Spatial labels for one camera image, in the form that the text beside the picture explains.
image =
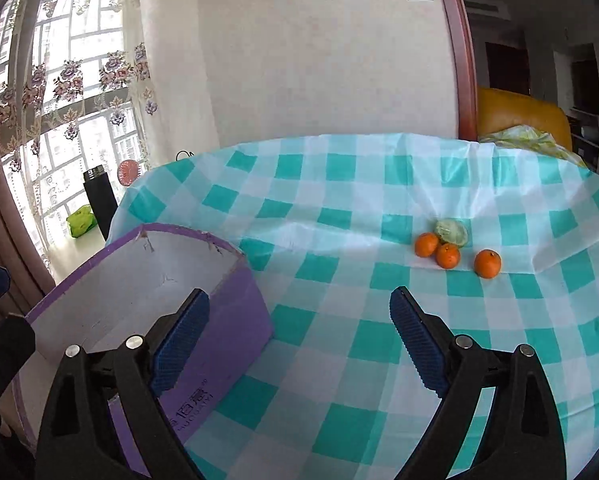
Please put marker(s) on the green checked tablecloth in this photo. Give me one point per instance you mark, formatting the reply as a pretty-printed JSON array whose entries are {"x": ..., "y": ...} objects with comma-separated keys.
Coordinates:
[{"x": 359, "y": 240}]

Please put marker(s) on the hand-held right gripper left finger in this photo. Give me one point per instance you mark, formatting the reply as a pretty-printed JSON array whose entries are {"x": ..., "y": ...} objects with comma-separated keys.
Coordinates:
[{"x": 179, "y": 345}]

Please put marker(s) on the purple cardboard box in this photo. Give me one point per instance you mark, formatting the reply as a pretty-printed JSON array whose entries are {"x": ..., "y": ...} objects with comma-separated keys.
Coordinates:
[{"x": 129, "y": 280}]

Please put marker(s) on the large orange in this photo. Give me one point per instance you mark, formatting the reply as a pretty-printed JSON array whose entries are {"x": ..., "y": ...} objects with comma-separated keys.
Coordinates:
[{"x": 487, "y": 263}]

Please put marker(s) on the pale green cut fruit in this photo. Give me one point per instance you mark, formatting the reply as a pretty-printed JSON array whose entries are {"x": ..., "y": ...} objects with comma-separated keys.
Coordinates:
[{"x": 453, "y": 230}]

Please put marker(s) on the green packet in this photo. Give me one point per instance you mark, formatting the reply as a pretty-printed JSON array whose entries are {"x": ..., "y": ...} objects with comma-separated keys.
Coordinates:
[{"x": 81, "y": 222}]

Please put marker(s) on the red wooden door frame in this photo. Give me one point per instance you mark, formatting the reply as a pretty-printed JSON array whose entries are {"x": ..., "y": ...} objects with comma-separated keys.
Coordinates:
[{"x": 459, "y": 50}]

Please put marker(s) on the small orange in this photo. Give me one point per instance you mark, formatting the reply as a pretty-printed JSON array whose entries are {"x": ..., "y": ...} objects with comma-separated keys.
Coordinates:
[
  {"x": 448, "y": 256},
  {"x": 426, "y": 244}
]

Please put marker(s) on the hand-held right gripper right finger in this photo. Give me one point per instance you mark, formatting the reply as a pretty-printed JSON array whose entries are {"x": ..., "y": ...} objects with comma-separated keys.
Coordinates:
[{"x": 422, "y": 345}]

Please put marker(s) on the pink handheld fan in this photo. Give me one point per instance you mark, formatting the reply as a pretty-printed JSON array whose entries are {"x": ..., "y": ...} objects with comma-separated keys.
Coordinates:
[{"x": 128, "y": 172}]

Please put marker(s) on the floral lace curtain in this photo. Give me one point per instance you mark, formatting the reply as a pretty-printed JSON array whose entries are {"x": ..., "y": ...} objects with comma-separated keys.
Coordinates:
[{"x": 104, "y": 70}]

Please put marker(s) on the black bottle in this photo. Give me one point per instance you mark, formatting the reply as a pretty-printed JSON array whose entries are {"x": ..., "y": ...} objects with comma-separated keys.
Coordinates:
[{"x": 99, "y": 200}]

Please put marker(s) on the yellow-green patterned cloth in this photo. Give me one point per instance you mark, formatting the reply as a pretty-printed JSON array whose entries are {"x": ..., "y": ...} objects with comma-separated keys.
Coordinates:
[{"x": 524, "y": 137}]

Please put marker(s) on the yellow sofa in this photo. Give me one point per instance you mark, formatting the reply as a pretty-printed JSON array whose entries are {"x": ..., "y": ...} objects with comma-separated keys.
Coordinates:
[{"x": 519, "y": 110}]

